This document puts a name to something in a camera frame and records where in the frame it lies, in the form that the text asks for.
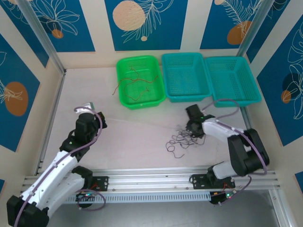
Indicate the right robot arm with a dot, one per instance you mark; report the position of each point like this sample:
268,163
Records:
239,151

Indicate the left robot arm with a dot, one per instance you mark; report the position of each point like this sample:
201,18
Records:
47,184

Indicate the teal plastic basket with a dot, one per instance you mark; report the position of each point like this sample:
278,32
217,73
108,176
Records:
185,76
233,80

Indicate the green plastic basket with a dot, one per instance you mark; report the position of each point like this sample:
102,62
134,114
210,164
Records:
139,81

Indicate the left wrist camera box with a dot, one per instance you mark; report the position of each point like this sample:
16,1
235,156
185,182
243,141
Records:
88,106

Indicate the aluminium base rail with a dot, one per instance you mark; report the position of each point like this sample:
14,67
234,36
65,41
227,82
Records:
151,176

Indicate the aluminium frame post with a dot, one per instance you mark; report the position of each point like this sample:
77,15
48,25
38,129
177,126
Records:
254,26
41,33

